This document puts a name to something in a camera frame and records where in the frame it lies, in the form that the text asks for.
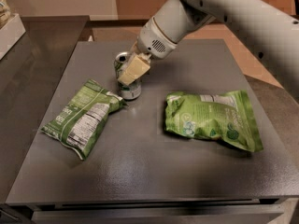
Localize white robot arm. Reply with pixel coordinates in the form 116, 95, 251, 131
131, 0, 299, 99

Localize dark side counter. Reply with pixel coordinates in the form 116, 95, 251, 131
0, 16, 89, 204

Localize green 7up soda can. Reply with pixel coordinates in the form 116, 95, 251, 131
114, 51, 141, 101

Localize green snack bag right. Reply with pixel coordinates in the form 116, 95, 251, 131
165, 91, 263, 152

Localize green jalapeno chip bag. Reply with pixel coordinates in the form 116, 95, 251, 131
41, 79, 126, 161

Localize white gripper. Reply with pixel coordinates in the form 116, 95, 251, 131
118, 17, 177, 86

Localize snack items on box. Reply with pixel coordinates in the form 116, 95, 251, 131
0, 0, 11, 28

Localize white box on counter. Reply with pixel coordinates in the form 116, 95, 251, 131
0, 14, 26, 60

